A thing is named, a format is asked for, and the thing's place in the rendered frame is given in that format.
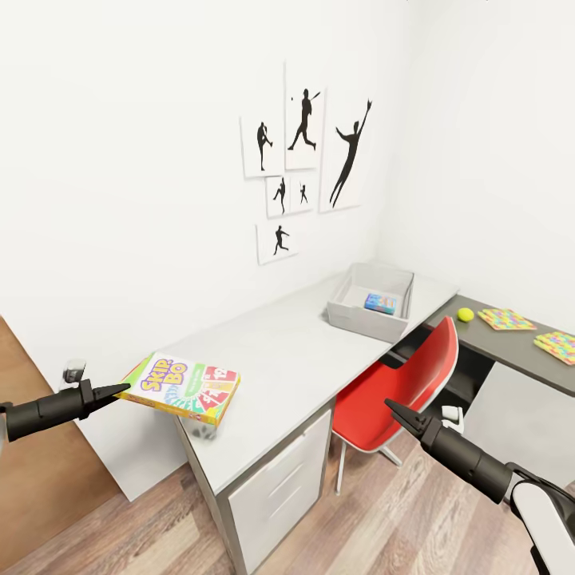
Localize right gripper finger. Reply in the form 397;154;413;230
384;399;433;432
391;411;425;441

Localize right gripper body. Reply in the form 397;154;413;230
420;416;483;483

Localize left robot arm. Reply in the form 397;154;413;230
0;358;131;454

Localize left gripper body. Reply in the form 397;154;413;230
37;379;95;431

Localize jigsaw puzzle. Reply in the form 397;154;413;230
477;309;537;330
534;331;575;365

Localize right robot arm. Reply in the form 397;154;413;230
384;399;575;575

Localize board game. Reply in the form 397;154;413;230
365;294;397;315
115;351;240;426

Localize tennis ball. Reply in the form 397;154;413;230
457;307;474;322

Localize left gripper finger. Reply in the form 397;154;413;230
91;395;119;413
92;383;131;403

